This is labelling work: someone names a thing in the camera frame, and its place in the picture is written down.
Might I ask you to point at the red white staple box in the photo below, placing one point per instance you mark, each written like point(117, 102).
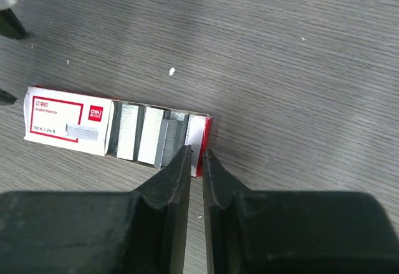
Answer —
point(142, 133)

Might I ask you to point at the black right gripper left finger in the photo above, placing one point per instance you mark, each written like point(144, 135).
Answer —
point(141, 231)

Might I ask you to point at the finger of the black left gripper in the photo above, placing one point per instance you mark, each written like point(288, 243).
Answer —
point(6, 98)
point(10, 26)

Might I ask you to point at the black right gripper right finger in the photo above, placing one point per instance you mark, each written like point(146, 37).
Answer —
point(251, 231)

